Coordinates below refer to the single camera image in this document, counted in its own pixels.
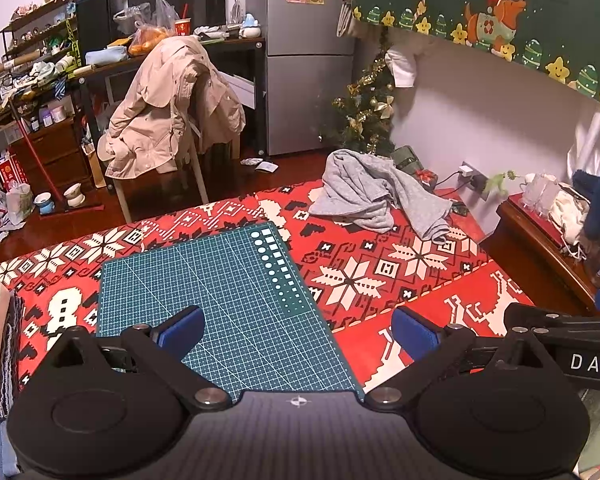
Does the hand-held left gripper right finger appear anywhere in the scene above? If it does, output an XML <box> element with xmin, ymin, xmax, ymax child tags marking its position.
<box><xmin>366</xmin><ymin>307</ymin><xmax>561</xmax><ymax>411</ymax></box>

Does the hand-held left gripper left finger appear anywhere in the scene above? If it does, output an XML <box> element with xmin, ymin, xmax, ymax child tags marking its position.
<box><xmin>40</xmin><ymin>306</ymin><xmax>231</xmax><ymax>413</ymax></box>

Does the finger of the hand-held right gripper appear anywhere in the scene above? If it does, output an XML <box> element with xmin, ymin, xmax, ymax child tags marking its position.
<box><xmin>505</xmin><ymin>304</ymin><xmax>600</xmax><ymax>341</ymax></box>

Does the grey knit shirt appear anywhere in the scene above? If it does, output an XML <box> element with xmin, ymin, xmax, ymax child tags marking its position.
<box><xmin>308</xmin><ymin>149</ymin><xmax>453</xmax><ymax>246</ymax></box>

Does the green cutting mat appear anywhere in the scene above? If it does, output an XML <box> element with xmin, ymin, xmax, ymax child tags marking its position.
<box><xmin>96</xmin><ymin>221</ymin><xmax>365</xmax><ymax>403</ymax></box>

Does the red patterned blanket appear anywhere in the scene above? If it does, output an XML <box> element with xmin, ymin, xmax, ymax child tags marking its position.
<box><xmin>0</xmin><ymin>180</ymin><xmax>536</xmax><ymax>480</ymax></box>

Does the wooden nightstand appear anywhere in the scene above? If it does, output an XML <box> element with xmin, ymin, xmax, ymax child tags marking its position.
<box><xmin>480</xmin><ymin>192</ymin><xmax>600</xmax><ymax>316</ymax></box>

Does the cream cloth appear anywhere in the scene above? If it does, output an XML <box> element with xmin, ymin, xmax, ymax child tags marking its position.
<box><xmin>550</xmin><ymin>187</ymin><xmax>593</xmax><ymax>256</ymax></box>

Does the clear plastic organizer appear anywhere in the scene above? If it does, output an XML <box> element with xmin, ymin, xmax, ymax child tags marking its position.
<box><xmin>520</xmin><ymin>174</ymin><xmax>561</xmax><ymax>211</ymax></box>

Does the beige chair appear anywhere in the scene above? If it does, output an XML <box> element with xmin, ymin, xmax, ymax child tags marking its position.
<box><xmin>111</xmin><ymin>60</ymin><xmax>241</xmax><ymax>224</ymax></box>

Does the green plush toy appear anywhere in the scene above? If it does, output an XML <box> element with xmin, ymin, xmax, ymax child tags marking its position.
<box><xmin>484</xmin><ymin>170</ymin><xmax>523</xmax><ymax>201</ymax></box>

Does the folded dark grey cloth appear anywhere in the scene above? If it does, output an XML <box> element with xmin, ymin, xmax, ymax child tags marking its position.
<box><xmin>0</xmin><ymin>292</ymin><xmax>28</xmax><ymax>408</ymax></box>

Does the green camouflage bag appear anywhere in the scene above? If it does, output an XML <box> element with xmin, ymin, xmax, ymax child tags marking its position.
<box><xmin>391</xmin><ymin>146</ymin><xmax>423</xmax><ymax>171</ymax></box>

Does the white ceramic bowl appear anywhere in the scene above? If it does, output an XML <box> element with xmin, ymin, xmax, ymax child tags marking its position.
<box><xmin>62</xmin><ymin>183</ymin><xmax>87</xmax><ymax>208</ymax></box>

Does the beige jacket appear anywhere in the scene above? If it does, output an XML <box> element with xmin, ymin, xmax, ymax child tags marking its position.
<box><xmin>97</xmin><ymin>36</ymin><xmax>247</xmax><ymax>181</ymax></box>

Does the small Christmas tree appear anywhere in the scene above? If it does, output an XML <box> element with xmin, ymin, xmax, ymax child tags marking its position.
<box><xmin>320</xmin><ymin>27</ymin><xmax>398</xmax><ymax>156</ymax></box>

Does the red carton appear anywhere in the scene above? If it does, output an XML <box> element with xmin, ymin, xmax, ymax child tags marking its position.
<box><xmin>0</xmin><ymin>155</ymin><xmax>28</xmax><ymax>191</ymax></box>

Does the white drawer unit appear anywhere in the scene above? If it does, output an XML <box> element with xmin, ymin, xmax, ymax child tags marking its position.
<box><xmin>230</xmin><ymin>74</ymin><xmax>257</xmax><ymax>110</ymax></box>

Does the silver refrigerator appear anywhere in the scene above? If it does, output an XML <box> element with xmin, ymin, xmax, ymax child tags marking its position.
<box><xmin>245</xmin><ymin>0</ymin><xmax>357</xmax><ymax>157</ymax></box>

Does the white hanging cloth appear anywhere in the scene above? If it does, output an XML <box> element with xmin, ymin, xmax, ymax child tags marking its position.
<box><xmin>385</xmin><ymin>47</ymin><xmax>418</xmax><ymax>88</ymax></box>

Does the light blue folded cloth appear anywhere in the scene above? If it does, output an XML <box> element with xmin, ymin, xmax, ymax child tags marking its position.
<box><xmin>85</xmin><ymin>46</ymin><xmax>130</xmax><ymax>67</ymax></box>

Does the plastic bag of oranges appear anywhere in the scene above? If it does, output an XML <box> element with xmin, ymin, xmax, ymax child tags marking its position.
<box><xmin>114</xmin><ymin>0</ymin><xmax>181</xmax><ymax>57</ymax></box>

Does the red paper cup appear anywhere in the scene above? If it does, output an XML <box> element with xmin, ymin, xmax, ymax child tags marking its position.
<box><xmin>174</xmin><ymin>4</ymin><xmax>192</xmax><ymax>37</ymax></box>

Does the blue white figurine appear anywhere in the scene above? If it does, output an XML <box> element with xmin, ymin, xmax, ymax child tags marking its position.
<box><xmin>238</xmin><ymin>12</ymin><xmax>261</xmax><ymax>38</ymax></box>

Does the black monitor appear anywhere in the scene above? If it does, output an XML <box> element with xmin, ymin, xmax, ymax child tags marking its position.
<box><xmin>125</xmin><ymin>0</ymin><xmax>228</xmax><ymax>36</ymax></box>

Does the cluttered shelf rack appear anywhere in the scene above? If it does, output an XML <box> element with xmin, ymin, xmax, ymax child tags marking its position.
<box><xmin>0</xmin><ymin>0</ymin><xmax>126</xmax><ymax>61</ymax></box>

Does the wall socket with charger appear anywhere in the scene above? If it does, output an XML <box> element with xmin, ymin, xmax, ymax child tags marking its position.
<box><xmin>457</xmin><ymin>161</ymin><xmax>488</xmax><ymax>191</ymax></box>

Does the red handled broom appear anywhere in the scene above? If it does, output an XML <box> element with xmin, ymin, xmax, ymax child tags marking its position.
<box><xmin>7</xmin><ymin>97</ymin><xmax>63</xmax><ymax>206</ymax></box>

